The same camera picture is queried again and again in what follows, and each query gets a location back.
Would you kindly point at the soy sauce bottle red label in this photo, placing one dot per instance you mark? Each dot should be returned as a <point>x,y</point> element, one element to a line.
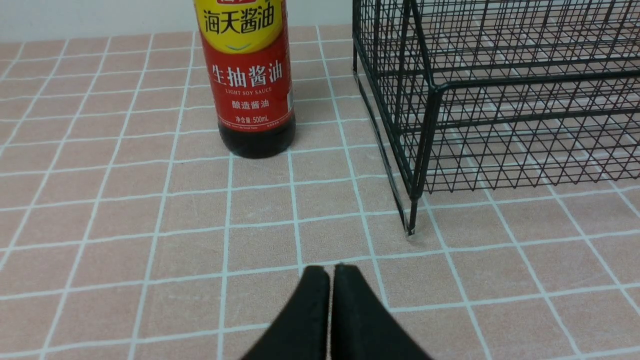
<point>247,54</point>

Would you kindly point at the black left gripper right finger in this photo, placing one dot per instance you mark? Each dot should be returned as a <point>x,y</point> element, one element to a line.
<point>361,327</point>

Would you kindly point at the black wire mesh rack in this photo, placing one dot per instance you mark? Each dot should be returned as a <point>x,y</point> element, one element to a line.
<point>469,95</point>

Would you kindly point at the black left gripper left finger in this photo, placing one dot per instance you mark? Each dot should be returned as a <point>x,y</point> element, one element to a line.
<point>299,332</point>

